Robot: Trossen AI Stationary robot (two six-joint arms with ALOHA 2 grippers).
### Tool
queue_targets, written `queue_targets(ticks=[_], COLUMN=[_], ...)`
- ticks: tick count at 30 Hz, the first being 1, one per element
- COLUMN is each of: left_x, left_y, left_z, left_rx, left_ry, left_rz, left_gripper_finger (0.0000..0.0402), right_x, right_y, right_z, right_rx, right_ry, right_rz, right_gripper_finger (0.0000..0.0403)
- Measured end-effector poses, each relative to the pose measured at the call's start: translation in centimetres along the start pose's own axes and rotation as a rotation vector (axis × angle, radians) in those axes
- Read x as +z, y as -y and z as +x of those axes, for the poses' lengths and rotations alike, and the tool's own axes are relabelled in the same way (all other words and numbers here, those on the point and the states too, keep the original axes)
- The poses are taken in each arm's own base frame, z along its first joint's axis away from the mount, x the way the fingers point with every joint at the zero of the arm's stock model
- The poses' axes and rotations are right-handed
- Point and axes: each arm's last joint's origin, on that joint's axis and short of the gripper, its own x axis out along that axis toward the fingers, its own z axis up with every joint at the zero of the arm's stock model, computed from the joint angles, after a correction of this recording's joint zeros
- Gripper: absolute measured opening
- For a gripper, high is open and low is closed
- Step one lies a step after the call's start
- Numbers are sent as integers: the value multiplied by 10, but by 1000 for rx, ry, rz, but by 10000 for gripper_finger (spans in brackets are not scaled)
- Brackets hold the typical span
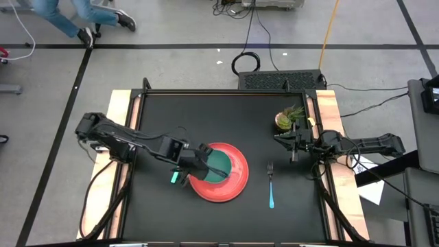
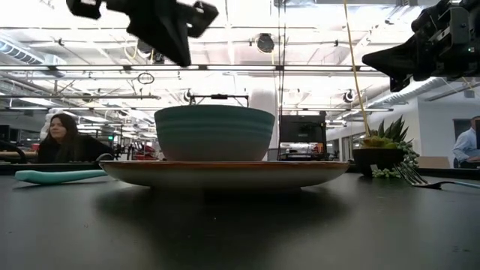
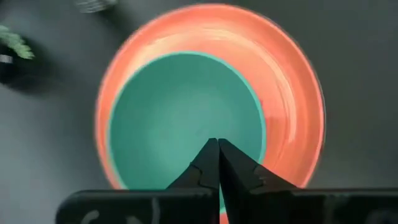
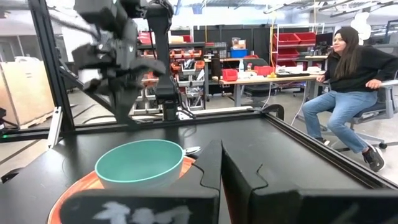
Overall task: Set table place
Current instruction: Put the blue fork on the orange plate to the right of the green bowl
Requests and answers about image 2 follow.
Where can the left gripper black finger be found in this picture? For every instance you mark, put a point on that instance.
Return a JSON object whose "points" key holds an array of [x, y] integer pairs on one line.
{"points": [[168, 33], [202, 18]]}

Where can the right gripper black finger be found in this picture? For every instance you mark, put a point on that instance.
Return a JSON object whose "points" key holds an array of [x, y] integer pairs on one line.
{"points": [[399, 84], [405, 60]]}

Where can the teal ceramic bowl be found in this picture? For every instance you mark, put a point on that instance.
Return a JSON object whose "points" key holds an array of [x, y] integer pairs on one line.
{"points": [[213, 131]]}

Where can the round black ceiling fixture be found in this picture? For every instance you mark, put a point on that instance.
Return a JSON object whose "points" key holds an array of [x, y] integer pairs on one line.
{"points": [[265, 43]]}

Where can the succulent plant in dark pot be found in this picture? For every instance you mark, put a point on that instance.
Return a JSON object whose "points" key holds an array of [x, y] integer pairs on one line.
{"points": [[375, 157]]}

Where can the person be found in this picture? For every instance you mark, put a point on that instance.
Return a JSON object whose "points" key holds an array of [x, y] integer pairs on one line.
{"points": [[63, 150], [465, 146]]}

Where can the black monitor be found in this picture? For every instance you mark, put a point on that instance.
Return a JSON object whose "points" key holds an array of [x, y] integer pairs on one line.
{"points": [[302, 129]]}

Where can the dark arched backrest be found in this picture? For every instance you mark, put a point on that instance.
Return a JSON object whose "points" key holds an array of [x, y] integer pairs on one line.
{"points": [[98, 158]]}

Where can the orange ceramic plate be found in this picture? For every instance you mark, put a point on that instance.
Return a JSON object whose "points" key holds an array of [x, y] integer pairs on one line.
{"points": [[225, 174]]}

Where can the overhead camera mount bar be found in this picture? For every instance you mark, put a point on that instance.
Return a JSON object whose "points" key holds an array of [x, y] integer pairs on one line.
{"points": [[219, 96]]}

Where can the black aluminium table frame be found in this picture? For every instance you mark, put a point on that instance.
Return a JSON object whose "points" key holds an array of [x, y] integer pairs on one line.
{"points": [[450, 171]]}

